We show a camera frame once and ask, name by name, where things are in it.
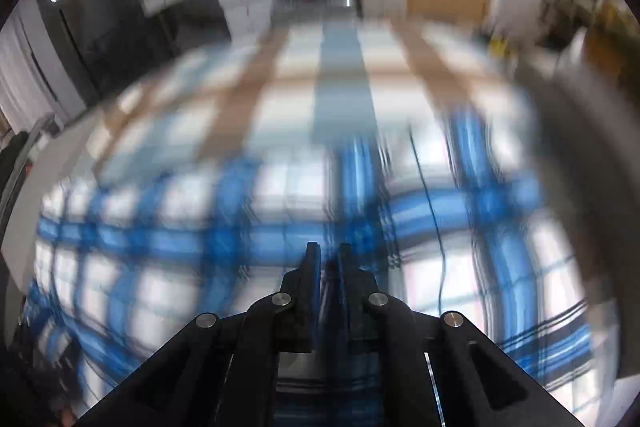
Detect blue white plaid shirt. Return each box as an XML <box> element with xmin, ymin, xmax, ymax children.
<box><xmin>15</xmin><ymin>107</ymin><xmax>602</xmax><ymax>426</ymax></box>

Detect checkered bed sheet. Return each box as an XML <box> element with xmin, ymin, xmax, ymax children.
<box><xmin>77</xmin><ymin>20</ymin><xmax>530</xmax><ymax>182</ymax></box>

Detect white curtain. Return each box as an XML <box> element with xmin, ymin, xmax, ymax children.
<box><xmin>0</xmin><ymin>0</ymin><xmax>87</xmax><ymax>132</ymax></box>

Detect dark grey cabinet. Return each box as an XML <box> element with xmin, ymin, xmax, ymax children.
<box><xmin>37</xmin><ymin>0</ymin><xmax>175</xmax><ymax>106</ymax></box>

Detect shoe rack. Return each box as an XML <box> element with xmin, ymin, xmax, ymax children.
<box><xmin>536</xmin><ymin>0</ymin><xmax>639</xmax><ymax>51</ymax></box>

